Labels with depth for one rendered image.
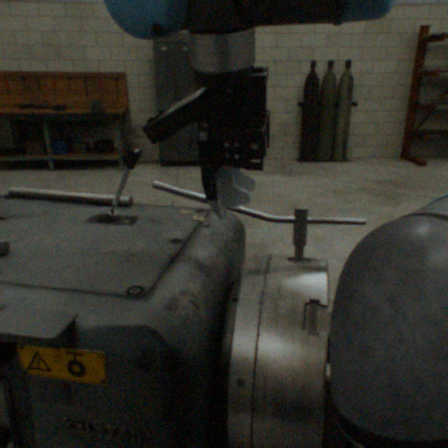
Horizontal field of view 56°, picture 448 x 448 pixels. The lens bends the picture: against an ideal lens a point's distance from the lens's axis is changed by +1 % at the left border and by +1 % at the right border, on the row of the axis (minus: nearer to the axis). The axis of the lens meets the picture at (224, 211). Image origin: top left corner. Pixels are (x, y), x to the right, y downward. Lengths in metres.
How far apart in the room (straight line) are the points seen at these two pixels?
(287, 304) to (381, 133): 7.37
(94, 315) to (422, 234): 0.36
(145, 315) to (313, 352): 0.22
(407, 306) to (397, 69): 7.62
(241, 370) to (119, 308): 0.18
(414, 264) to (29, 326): 0.40
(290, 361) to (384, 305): 0.30
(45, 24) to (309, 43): 4.06
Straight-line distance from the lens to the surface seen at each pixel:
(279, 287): 0.61
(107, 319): 0.51
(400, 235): 0.33
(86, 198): 0.91
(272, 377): 0.59
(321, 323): 0.60
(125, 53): 7.24
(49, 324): 0.52
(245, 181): 0.59
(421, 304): 0.30
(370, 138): 7.85
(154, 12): 0.36
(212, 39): 0.47
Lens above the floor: 1.53
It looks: 19 degrees down
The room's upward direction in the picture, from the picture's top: straight up
